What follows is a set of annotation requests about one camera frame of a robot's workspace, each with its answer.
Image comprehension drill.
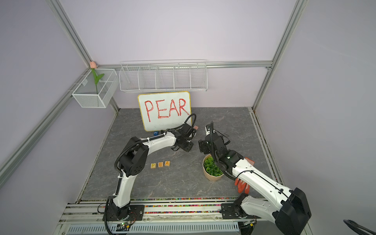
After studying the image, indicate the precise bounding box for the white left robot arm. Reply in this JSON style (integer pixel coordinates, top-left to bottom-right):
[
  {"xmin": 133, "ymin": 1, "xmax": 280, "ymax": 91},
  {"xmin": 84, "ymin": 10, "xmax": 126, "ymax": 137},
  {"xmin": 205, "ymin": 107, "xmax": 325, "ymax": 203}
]
[{"xmin": 106, "ymin": 124, "xmax": 197, "ymax": 220}]

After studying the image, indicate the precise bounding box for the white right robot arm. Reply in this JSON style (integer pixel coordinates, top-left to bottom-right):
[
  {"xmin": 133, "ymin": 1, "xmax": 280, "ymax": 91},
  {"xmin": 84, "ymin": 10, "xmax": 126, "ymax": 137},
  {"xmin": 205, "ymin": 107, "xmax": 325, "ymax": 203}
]
[{"xmin": 199, "ymin": 130, "xmax": 311, "ymax": 235}]

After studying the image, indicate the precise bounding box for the whiteboard with red PEAR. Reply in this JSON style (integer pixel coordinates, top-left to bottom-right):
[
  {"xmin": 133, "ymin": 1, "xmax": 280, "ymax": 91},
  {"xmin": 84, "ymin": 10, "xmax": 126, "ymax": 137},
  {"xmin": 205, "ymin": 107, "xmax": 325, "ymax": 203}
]
[{"xmin": 138, "ymin": 91, "xmax": 192, "ymax": 132}]

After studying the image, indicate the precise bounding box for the paper cup with green plant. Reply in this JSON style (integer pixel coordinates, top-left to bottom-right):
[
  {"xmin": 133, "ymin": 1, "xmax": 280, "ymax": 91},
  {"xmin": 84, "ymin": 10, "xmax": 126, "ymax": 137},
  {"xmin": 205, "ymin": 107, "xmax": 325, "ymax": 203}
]
[{"xmin": 202, "ymin": 154, "xmax": 224, "ymax": 182}]

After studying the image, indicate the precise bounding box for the small white mesh basket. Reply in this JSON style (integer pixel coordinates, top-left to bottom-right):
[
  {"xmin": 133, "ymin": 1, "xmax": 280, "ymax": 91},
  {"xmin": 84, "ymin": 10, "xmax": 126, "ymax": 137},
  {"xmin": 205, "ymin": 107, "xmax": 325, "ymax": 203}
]
[{"xmin": 72, "ymin": 69, "xmax": 119, "ymax": 108}]

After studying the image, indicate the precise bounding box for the artificial pink tulip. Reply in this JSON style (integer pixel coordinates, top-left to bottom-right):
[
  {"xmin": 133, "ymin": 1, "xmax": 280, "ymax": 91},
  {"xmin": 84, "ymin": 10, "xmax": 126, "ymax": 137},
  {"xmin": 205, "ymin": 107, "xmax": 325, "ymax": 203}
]
[{"xmin": 90, "ymin": 61, "xmax": 104, "ymax": 95}]

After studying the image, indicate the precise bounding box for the black corrugated cable left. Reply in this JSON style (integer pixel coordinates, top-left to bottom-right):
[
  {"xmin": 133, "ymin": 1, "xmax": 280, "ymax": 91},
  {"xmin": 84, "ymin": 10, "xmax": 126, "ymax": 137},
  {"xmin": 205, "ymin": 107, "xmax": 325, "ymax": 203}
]
[{"xmin": 164, "ymin": 113, "xmax": 197, "ymax": 142}]

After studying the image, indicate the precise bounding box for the long white wire basket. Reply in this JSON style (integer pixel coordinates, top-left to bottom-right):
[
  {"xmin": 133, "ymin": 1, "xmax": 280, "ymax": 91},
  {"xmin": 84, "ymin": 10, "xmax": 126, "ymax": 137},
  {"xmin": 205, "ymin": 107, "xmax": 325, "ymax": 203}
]
[{"xmin": 119, "ymin": 59, "xmax": 208, "ymax": 93}]

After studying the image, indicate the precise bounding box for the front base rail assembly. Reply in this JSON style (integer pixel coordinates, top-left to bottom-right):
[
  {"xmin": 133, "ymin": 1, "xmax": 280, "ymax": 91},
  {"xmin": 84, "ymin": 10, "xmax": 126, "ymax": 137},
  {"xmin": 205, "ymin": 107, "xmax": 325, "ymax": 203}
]
[{"xmin": 54, "ymin": 197, "xmax": 281, "ymax": 235}]

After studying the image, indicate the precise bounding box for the aluminium frame rail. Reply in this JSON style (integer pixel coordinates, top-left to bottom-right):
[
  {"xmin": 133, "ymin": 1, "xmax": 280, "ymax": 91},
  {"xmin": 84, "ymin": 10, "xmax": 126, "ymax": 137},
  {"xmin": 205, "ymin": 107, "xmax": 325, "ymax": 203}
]
[{"xmin": 0, "ymin": 0, "xmax": 309, "ymax": 227}]

